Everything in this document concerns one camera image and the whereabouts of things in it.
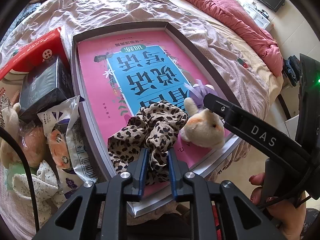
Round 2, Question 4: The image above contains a leopard print scrunchie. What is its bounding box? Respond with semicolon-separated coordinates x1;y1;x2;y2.
107;100;188;185

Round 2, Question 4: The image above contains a cream plush bear toy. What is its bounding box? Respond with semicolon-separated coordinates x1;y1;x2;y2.
180;97;225;150

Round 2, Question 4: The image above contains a peach item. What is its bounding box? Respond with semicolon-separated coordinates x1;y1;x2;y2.
19;121;48;168

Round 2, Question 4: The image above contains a right hand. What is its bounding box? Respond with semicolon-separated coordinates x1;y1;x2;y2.
249;172;306;239

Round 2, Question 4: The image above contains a dark shallow tray box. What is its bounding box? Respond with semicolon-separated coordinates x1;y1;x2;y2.
70;21;243;181

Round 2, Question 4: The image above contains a pink and blue book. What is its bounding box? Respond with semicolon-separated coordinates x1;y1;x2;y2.
76;30;233;198

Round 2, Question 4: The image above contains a lilac dotted bed sheet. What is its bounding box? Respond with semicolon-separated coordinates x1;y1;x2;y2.
1;0;283;239

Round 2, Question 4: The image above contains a dark navy box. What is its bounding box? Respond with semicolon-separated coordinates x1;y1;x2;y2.
18;56;74;122

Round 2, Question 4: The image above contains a pink quilted blanket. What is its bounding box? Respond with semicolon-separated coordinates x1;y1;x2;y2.
185;0;283;77

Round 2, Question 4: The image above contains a red white tissue pack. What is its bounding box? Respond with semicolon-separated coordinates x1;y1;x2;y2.
1;27;70;79

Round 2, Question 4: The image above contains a white drawer cabinet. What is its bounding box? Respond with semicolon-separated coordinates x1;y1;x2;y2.
243;4;273;31

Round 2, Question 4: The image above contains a black cable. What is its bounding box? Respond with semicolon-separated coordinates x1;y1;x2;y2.
0;126;41;233

